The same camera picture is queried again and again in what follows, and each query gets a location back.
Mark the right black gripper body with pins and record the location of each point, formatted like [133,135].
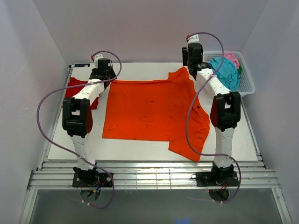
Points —
[185,61]

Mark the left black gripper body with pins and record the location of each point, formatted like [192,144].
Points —
[112,74]

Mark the orange t shirt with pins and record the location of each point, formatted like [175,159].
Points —
[157,111]

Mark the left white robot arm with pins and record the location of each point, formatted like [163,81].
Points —
[77,112]

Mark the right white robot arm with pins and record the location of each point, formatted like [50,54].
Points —
[225,110]

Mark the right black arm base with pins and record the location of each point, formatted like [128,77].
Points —
[215,177]

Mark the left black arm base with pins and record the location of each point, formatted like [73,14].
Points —
[91,178]

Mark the blue label sticker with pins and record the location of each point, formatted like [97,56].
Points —
[82,65]

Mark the pink t shirt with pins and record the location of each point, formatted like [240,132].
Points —
[230,56]

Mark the folded red t shirt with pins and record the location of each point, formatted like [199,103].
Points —
[73,91]

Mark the blue t shirt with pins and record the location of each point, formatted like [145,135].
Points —
[227,73]

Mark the white plastic basket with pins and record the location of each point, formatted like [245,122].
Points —
[246,86]

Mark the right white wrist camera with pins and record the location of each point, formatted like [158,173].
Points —
[192,39]

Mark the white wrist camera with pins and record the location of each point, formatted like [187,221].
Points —
[192,39]
[95,58]

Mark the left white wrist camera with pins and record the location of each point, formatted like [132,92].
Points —
[95,58]

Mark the aluminium table frame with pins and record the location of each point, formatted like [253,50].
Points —
[154,185]

